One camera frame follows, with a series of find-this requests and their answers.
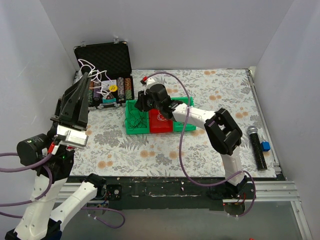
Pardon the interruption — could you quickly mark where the small blue block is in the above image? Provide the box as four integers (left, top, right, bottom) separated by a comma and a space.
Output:
260, 141, 271, 152

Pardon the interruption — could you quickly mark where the floral table mat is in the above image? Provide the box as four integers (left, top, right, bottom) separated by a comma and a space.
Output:
71, 69, 268, 178

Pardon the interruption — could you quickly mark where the red bin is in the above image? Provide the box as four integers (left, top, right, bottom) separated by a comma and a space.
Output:
148, 109, 173, 134

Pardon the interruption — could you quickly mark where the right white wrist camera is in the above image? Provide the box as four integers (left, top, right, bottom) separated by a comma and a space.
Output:
140, 76, 157, 89

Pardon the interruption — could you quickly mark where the black poker chip case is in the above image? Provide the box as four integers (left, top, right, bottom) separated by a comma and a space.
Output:
73, 41, 135, 110

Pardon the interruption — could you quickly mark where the left green bin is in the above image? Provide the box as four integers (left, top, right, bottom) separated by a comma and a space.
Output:
124, 100, 150, 135

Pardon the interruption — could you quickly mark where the black microphone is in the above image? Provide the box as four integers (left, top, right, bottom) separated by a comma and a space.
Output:
247, 125, 268, 171

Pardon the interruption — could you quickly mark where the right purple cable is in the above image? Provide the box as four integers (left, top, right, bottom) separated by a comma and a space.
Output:
147, 71, 257, 218

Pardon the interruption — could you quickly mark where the aluminium frame rail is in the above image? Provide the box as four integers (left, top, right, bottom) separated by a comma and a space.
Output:
249, 181, 301, 203

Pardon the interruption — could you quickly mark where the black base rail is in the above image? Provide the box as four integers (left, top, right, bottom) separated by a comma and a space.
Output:
77, 176, 251, 212

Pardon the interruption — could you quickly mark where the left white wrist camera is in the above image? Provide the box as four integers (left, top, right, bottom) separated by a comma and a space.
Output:
56, 125, 89, 149

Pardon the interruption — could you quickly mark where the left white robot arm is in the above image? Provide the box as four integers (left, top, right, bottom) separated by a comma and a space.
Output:
1, 72, 107, 240

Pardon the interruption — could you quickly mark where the green bin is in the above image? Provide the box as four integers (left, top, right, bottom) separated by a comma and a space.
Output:
169, 96, 197, 133
124, 100, 150, 135

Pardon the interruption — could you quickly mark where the right green bin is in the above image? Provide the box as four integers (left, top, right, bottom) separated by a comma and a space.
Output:
169, 96, 197, 133

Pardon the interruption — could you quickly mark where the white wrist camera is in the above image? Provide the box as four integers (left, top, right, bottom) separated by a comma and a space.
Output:
140, 76, 157, 89
56, 125, 89, 149

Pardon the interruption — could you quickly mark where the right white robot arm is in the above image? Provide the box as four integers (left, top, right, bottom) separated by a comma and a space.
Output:
135, 78, 247, 199

